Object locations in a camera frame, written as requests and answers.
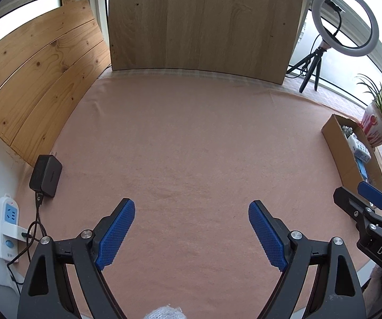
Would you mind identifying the person's fuzzy clothing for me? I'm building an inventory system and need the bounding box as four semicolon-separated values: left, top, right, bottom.
143;304;186;319

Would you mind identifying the pink table cloth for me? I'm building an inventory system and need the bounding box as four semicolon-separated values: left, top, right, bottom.
13;70;377;319

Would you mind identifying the white power strip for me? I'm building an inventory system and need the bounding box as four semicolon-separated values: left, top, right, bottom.
0;194;32;263

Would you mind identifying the blue folding phone stand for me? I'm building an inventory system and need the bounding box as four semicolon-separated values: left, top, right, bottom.
355;159;370;182

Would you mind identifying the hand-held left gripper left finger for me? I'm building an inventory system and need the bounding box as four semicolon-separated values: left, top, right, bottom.
16;198;136;319

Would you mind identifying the black power adapter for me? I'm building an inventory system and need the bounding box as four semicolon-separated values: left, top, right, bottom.
29;153;63;198

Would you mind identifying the black tripod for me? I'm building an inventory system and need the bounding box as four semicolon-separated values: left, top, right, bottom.
287;48;326;94

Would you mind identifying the black adapter cable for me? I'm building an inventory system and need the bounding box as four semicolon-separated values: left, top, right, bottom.
7;191;47;286

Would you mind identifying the star-patterned tissue pack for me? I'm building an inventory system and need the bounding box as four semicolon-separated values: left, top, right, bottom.
347;135;371;163

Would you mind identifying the plaid cloth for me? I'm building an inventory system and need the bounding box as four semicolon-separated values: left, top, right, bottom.
98;68;367;120

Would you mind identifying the pine wood plank board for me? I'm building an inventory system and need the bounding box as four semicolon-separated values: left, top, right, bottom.
0;0;112;167

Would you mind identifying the light laminate wood board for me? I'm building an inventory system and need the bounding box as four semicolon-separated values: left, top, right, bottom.
107;0;304;85

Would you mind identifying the white ring light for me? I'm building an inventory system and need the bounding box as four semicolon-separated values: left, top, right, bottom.
311;0;380;57

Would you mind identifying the red and white plant pot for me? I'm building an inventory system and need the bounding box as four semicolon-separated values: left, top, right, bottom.
360;103;382;147

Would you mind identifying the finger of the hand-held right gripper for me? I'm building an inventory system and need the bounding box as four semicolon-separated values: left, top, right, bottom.
358;181;382;221
333;187;382;236

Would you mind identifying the brown cardboard box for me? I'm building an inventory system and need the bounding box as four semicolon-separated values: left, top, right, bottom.
321;114;382;211

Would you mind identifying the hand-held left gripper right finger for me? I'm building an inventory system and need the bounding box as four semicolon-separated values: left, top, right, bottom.
248;200;367;319

